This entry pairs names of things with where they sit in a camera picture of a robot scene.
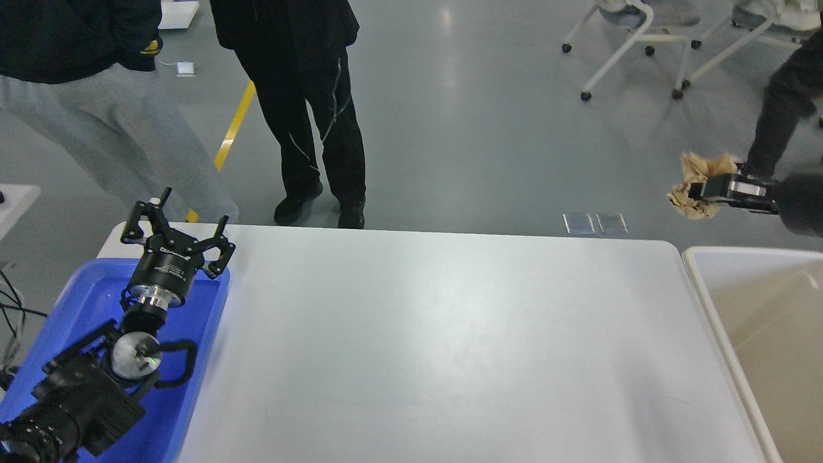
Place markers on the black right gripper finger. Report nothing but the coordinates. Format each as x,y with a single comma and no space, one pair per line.
715,188

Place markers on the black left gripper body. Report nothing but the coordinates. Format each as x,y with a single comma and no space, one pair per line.
166,270

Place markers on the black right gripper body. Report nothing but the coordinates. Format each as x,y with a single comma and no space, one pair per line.
753,197

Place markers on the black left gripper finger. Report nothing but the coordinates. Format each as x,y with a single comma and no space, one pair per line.
151,212
219,241

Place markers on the brown paper ball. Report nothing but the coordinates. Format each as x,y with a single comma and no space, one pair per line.
697,169

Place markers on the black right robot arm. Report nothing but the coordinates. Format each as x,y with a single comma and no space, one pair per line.
797,199

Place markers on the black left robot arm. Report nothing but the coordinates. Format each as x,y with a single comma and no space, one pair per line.
90,395

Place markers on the white plastic bin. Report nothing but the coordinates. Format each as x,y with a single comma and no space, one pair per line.
765,308

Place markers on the person in grey sweatpants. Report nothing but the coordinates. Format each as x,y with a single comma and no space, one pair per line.
83,75

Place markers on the right floor socket plate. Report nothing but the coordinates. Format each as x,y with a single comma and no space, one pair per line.
612,223

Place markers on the floor socket plate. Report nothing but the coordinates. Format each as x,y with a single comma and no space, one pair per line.
579,224
612,223

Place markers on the seated person black trousers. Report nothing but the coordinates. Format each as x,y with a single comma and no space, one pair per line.
788,97

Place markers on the white side table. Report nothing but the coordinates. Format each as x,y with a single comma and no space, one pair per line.
17,199

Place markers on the left floor socket plate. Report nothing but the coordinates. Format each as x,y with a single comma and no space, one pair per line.
579,224

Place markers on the white power adapter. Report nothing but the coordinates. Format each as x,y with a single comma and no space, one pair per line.
185,69

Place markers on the white office chair right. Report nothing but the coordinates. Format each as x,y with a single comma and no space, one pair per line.
786,24

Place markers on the white office chair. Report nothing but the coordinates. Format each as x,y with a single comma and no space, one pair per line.
647,23
786,24

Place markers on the white office chair left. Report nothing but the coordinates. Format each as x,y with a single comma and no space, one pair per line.
647,23

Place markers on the white flat box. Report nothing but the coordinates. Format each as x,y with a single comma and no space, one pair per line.
178,15

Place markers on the person in black trousers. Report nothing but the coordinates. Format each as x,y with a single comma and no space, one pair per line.
295,53

